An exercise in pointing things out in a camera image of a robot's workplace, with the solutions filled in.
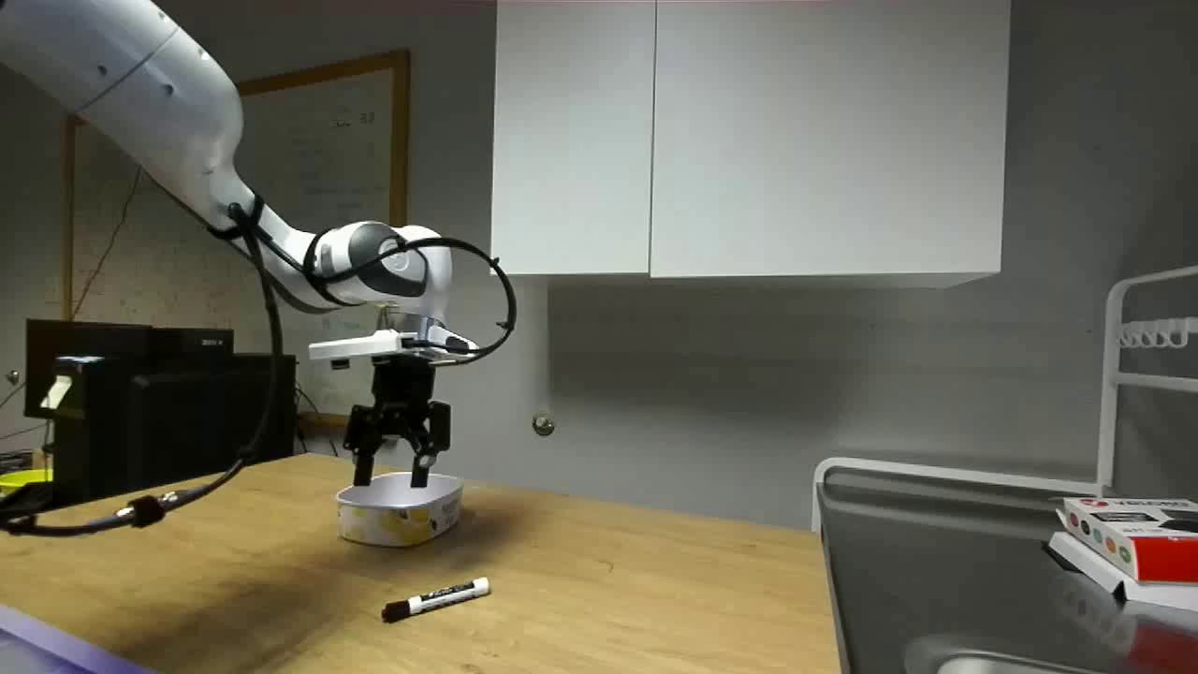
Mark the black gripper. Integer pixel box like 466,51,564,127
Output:
344,355,450,487

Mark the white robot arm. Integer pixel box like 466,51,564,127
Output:
0,0,455,388

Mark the white wall cabinet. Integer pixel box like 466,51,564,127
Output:
489,0,1010,286

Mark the black white Expo marker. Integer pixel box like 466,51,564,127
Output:
381,578,489,626

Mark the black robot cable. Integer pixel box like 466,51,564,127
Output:
0,194,519,541

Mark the black equipment box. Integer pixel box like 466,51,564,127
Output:
27,320,294,497

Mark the wood framed whiteboard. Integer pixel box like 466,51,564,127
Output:
62,52,408,325

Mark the steel sink counter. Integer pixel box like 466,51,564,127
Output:
816,470,1198,674

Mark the white wire dish rack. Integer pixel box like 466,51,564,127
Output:
808,265,1198,532

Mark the round wall knob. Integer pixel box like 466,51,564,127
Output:
532,416,559,440

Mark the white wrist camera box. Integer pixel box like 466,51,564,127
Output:
305,329,476,363

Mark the red white box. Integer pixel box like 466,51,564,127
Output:
1047,497,1198,613

